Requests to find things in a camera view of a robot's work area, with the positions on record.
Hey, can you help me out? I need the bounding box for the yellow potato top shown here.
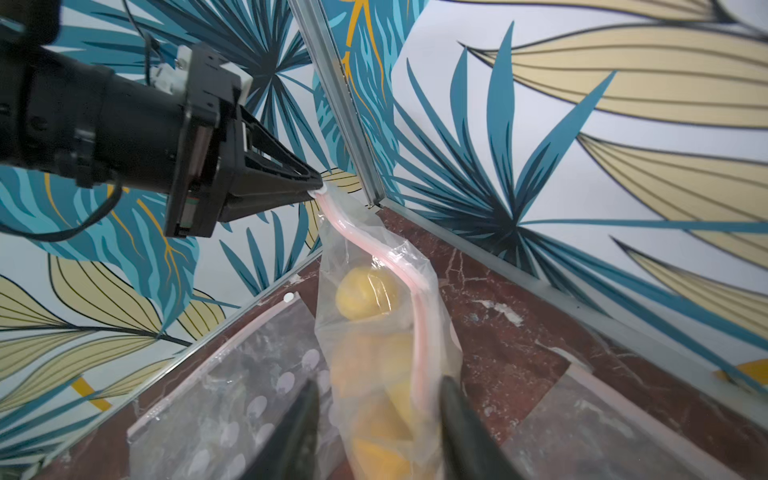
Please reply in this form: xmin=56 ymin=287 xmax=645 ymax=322
xmin=351 ymin=439 xmax=411 ymax=480

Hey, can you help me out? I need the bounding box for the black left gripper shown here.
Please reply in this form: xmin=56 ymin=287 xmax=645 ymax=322
xmin=101 ymin=44 xmax=323 ymax=237

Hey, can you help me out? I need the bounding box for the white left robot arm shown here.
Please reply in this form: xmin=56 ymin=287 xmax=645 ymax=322
xmin=1 ymin=1 xmax=322 ymax=472

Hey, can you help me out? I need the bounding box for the clear zipper bag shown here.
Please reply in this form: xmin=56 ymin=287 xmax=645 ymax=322
xmin=312 ymin=183 xmax=462 ymax=479

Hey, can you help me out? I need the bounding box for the greenish potato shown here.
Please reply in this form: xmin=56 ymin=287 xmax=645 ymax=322
xmin=352 ymin=382 xmax=416 ymax=442

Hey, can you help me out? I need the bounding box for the aluminium corner post left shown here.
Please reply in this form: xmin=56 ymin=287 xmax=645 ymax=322
xmin=289 ymin=0 xmax=386 ymax=206

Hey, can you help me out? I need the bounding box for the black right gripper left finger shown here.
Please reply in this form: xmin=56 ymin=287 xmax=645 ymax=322
xmin=239 ymin=380 xmax=320 ymax=480

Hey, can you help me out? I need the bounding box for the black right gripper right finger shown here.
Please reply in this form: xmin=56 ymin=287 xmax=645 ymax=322
xmin=439 ymin=376 xmax=522 ymax=480

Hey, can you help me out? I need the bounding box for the clear dotted bag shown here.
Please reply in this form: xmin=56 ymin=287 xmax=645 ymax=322
xmin=127 ymin=293 xmax=343 ymax=479
xmin=502 ymin=364 xmax=740 ymax=479

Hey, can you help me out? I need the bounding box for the yellow potato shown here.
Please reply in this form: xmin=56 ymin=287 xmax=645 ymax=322
xmin=351 ymin=439 xmax=411 ymax=480
xmin=335 ymin=267 xmax=401 ymax=321

